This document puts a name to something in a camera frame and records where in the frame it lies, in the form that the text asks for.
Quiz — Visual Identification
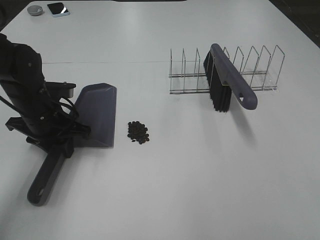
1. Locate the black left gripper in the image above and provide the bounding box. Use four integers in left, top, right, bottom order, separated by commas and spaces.
4, 82, 91, 159

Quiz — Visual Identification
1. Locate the purple plastic dustpan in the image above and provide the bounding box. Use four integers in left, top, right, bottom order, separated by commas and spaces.
27, 83, 117, 206

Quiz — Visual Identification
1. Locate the pile of coffee beans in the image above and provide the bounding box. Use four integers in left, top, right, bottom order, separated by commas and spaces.
127, 121, 150, 145

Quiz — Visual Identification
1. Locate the purple hand brush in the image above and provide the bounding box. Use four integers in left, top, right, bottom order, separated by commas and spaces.
203, 43, 258, 113

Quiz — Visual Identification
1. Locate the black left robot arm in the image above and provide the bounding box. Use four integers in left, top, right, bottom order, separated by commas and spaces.
0, 34, 91, 158

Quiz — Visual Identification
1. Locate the smartphone in blue case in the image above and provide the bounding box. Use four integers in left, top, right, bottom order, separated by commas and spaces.
47, 2, 70, 18

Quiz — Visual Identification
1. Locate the small grey round cap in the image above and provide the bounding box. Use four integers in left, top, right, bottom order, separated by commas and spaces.
27, 5, 44, 17

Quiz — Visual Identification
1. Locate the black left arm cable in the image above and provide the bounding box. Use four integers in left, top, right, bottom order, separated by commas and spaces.
0, 94, 80, 136

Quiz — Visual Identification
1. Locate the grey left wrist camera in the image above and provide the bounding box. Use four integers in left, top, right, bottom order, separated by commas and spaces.
45, 81, 77, 99

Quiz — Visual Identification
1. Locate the metal wire rack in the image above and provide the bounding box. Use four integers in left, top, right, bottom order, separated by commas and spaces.
168, 45, 286, 95

